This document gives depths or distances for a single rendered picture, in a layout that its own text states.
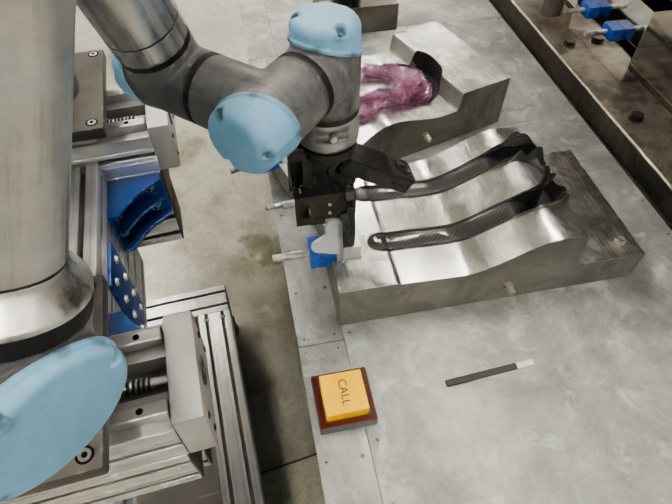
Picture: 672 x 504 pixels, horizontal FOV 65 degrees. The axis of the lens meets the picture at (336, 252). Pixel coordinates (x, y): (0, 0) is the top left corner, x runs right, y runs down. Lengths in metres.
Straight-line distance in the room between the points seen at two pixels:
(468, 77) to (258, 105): 0.73
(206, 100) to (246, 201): 1.64
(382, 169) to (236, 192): 1.55
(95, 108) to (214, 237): 1.22
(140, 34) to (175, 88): 0.06
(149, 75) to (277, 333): 1.31
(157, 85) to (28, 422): 0.34
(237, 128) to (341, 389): 0.41
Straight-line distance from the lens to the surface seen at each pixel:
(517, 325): 0.89
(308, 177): 0.67
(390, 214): 0.87
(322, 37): 0.55
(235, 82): 0.53
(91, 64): 1.01
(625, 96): 1.46
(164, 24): 0.54
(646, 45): 1.48
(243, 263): 1.95
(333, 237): 0.74
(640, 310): 0.99
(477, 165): 0.95
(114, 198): 0.94
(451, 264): 0.83
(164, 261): 2.03
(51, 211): 0.32
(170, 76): 0.56
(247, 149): 0.50
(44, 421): 0.36
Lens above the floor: 1.52
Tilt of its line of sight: 51 degrees down
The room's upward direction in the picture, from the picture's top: straight up
